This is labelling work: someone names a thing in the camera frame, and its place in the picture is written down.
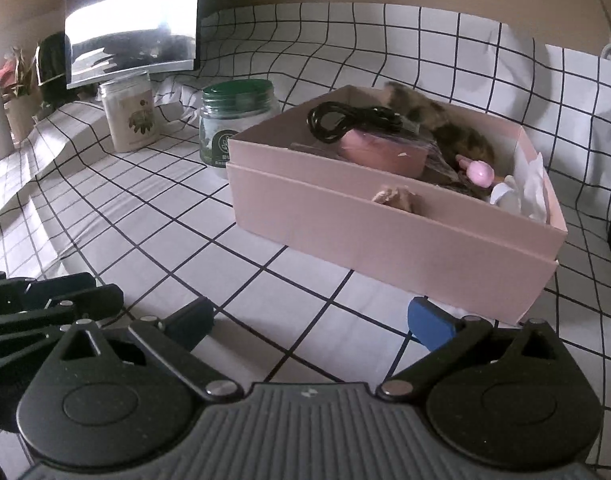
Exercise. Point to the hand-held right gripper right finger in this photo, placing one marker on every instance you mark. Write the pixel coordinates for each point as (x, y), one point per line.
(428, 322)

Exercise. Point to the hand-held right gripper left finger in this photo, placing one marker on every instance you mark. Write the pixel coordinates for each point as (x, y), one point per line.
(193, 322)

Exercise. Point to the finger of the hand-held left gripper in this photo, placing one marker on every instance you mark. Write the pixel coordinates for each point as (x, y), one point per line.
(60, 285)
(85, 302)

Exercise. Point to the pink cardboard box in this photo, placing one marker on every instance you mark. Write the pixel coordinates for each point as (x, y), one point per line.
(360, 230)

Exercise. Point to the white soft pack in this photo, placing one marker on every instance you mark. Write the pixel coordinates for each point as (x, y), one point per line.
(534, 185)

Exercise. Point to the tortoiseshell furry plush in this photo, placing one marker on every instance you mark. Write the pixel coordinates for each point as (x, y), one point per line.
(450, 130)

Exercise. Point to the white black-grid tablecloth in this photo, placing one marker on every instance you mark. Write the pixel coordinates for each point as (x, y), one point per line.
(160, 220)

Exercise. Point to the pink round plastic item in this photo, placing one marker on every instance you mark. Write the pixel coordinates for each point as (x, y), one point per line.
(478, 172)

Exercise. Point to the beige vase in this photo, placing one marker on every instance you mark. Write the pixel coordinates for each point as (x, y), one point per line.
(21, 117)

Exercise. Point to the clear jar with beige lid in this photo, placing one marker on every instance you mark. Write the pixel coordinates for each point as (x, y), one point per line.
(130, 115)

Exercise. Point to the clear jar with green lid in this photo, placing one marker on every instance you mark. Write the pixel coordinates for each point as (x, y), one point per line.
(230, 115)

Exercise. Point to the black object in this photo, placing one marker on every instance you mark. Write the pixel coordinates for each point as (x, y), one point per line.
(53, 67)

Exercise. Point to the black computer monitor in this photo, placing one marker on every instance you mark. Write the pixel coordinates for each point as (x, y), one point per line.
(130, 20)

